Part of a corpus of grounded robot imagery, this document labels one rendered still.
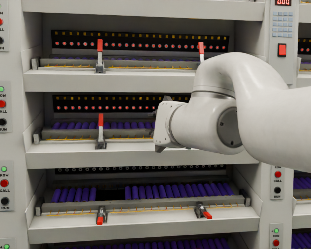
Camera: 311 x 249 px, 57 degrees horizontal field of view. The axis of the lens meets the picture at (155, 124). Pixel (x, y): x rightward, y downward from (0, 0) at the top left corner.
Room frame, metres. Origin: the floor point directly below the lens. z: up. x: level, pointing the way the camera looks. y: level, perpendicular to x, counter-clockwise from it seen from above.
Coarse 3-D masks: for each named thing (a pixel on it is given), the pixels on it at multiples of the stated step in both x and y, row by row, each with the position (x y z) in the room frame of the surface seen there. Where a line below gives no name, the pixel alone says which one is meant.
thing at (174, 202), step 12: (48, 204) 0.75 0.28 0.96; (60, 204) 0.75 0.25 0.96; (72, 204) 0.75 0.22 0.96; (84, 204) 0.76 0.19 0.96; (96, 204) 0.76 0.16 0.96; (108, 204) 0.76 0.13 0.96; (120, 204) 0.76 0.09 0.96; (132, 204) 0.77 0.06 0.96; (144, 204) 0.77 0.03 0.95; (156, 204) 0.78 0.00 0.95; (168, 204) 0.78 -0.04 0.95; (180, 204) 0.79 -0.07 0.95; (192, 204) 0.79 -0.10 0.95; (204, 204) 0.80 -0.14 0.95; (216, 204) 0.80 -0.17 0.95; (228, 204) 0.81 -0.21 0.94
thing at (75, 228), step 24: (48, 192) 0.84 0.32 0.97; (240, 192) 0.84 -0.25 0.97; (48, 216) 0.74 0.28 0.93; (72, 216) 0.74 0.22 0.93; (96, 216) 0.74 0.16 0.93; (120, 216) 0.75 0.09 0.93; (144, 216) 0.75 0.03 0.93; (168, 216) 0.75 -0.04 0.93; (192, 216) 0.76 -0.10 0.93; (216, 216) 0.76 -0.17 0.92; (240, 216) 0.77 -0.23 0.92; (48, 240) 0.70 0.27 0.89; (72, 240) 0.71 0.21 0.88
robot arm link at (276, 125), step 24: (216, 72) 0.44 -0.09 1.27; (240, 72) 0.37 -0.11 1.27; (264, 72) 0.37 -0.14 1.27; (240, 96) 0.35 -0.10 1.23; (264, 96) 0.33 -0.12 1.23; (288, 96) 0.29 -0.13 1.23; (240, 120) 0.34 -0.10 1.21; (264, 120) 0.30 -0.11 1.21; (288, 120) 0.27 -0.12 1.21; (264, 144) 0.30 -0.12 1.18; (288, 144) 0.27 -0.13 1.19
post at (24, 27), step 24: (24, 24) 0.71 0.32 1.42; (24, 48) 0.71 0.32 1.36; (0, 72) 0.68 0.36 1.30; (24, 96) 0.70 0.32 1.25; (24, 120) 0.69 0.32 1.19; (0, 144) 0.68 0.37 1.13; (24, 168) 0.69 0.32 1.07; (24, 192) 0.69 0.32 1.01; (0, 216) 0.68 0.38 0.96; (24, 216) 0.69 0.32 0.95; (24, 240) 0.69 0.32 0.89
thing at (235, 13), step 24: (24, 0) 0.69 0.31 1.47; (48, 0) 0.70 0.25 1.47; (72, 0) 0.71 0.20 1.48; (96, 0) 0.71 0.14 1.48; (120, 0) 0.72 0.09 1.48; (144, 0) 0.73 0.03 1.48; (168, 0) 0.73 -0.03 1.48; (192, 0) 0.74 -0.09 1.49; (216, 0) 0.75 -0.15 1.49; (240, 0) 0.80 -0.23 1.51; (264, 0) 0.76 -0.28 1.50
